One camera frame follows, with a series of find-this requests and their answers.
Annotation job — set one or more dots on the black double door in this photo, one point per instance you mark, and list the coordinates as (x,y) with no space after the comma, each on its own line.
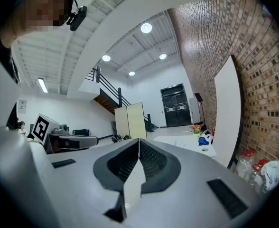
(176,106)

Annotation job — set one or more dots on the blue cloth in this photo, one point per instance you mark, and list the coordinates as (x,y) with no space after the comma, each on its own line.
(203,141)

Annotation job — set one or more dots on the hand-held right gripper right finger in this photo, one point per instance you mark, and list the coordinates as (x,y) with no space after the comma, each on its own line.
(189,198)

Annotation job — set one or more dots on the person's head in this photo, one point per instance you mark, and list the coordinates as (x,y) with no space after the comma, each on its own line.
(35,8)

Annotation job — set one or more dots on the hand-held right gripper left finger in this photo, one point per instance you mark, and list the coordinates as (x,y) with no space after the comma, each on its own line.
(82,186)

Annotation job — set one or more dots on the grey panel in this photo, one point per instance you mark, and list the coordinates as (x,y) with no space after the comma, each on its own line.
(192,110)

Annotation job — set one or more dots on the round grey disc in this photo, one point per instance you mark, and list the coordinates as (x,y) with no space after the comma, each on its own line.
(204,149)

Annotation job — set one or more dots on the potted colourful artificial flowers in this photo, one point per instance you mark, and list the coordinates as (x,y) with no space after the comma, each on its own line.
(196,129)

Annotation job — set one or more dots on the person's black shirt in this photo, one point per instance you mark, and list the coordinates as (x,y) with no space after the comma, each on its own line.
(15,68)

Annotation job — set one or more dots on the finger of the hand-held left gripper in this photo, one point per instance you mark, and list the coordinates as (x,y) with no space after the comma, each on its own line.
(87,142)

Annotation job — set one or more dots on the yellow partition panel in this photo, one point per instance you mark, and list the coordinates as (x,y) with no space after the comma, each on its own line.
(121,122)
(136,120)

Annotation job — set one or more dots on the black stand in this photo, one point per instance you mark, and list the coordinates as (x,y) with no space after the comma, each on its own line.
(198,98)

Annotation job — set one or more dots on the large white leaning board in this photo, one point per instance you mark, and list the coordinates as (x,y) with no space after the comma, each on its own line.
(228,108)

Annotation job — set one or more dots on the black head-mounted camera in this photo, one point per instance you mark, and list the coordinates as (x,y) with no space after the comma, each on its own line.
(79,16)

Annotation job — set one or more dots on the round ceiling light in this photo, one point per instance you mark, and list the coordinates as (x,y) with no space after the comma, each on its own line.
(106,58)
(163,56)
(146,28)
(131,73)

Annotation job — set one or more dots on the white book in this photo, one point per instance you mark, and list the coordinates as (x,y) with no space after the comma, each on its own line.
(134,186)

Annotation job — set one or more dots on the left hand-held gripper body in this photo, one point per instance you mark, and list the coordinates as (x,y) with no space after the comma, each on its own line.
(41,128)

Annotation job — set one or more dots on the ceiling tube light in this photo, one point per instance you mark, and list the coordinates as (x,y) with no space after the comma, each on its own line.
(43,85)

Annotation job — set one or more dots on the clear bottle red cap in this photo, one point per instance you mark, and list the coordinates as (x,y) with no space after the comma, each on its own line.
(245,163)
(258,172)

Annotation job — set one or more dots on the black staircase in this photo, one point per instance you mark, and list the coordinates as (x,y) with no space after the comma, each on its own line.
(111,96)

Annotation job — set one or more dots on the white table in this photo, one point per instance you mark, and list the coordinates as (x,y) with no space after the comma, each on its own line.
(177,141)

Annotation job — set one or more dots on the white grey cloth bundle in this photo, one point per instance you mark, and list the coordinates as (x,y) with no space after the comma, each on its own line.
(276,170)

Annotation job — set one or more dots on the wall poster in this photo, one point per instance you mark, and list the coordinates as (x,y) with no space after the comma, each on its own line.
(22,106)

